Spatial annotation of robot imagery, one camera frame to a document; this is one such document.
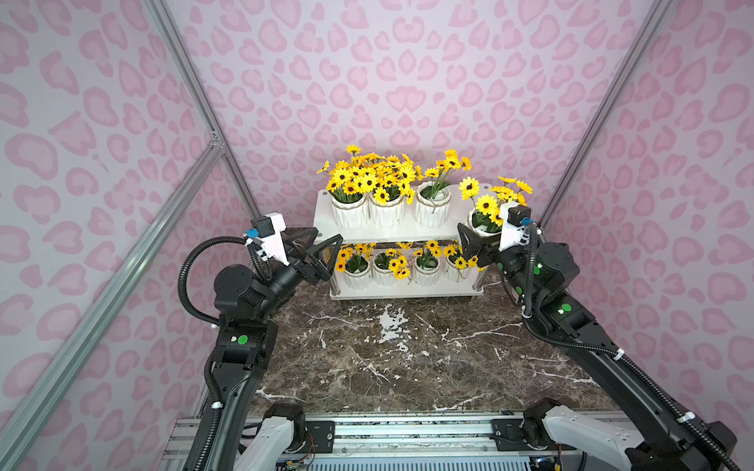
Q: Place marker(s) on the white two-tier shelf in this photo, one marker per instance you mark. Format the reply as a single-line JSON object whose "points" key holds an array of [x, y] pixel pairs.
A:
{"points": [[471, 284]]}

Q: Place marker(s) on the sunflower pot top second-left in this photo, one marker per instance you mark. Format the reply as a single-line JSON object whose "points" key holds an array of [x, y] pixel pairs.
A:
{"points": [[387, 183]]}

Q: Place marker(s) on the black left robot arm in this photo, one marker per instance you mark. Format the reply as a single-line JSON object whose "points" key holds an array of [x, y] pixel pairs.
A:
{"points": [[246, 298]]}

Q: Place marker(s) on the sunflower pot second-left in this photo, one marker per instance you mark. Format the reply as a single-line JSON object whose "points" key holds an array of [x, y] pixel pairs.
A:
{"points": [[387, 183], [389, 267]]}

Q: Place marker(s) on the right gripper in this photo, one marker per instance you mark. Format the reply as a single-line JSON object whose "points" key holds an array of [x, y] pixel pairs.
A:
{"points": [[491, 248]]}

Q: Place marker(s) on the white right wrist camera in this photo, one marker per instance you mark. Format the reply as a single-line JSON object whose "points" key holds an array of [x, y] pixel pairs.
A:
{"points": [[516, 217]]}

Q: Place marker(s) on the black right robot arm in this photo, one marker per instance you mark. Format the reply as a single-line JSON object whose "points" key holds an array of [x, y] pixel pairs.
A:
{"points": [[665, 434]]}

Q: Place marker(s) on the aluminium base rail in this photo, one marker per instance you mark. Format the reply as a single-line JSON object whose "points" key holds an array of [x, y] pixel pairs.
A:
{"points": [[432, 441]]}

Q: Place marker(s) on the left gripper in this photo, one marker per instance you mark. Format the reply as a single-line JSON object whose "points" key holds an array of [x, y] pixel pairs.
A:
{"points": [[299, 254]]}

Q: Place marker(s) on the sunflower pot bottom second-left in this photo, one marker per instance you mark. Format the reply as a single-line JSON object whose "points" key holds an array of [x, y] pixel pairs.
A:
{"points": [[389, 267]]}

